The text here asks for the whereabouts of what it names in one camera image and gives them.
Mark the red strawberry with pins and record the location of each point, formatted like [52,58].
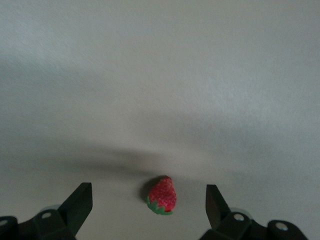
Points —
[163,195]

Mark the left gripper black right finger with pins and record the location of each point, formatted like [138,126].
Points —
[217,212]

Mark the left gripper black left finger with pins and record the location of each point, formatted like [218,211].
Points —
[72,212]

